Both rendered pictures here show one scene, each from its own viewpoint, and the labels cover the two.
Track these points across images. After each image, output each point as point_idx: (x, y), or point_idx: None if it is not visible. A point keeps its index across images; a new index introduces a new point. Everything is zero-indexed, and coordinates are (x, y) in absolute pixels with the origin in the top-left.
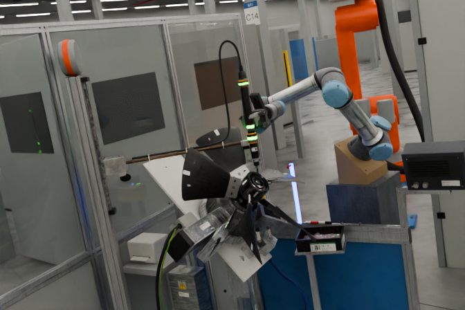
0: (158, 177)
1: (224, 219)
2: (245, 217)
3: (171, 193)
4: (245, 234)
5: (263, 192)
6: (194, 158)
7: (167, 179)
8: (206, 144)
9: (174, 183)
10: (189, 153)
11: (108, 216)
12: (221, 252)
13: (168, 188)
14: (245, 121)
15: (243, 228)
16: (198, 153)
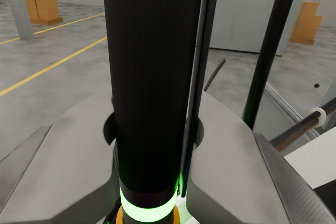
0: (332, 137)
1: (178, 195)
2: (117, 154)
3: (290, 161)
4: (114, 149)
5: (103, 223)
6: (210, 78)
7: (332, 157)
8: (287, 130)
9: (325, 175)
10: (218, 66)
11: (325, 131)
12: None
13: (303, 156)
14: (183, 150)
15: (116, 144)
16: (212, 78)
